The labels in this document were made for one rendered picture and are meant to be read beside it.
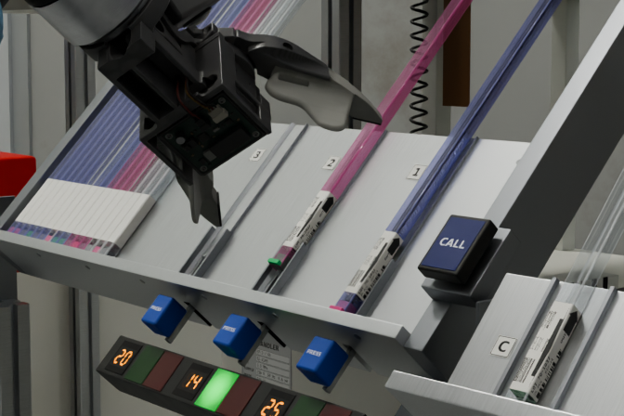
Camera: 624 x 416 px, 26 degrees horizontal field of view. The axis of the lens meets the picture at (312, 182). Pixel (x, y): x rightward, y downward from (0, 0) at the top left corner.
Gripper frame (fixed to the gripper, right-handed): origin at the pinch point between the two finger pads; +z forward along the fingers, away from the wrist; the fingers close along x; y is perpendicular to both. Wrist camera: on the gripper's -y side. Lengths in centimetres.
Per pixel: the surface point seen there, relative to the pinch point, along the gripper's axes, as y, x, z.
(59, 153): -44, -38, 11
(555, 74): -86, 4, 70
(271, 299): 0.4, -9.5, 8.9
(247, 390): 5.3, -14.4, 11.6
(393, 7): -292, -59, 168
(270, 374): -33, -36, 46
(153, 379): -1.8, -24.2, 11.5
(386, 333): 10.6, 0.2, 8.8
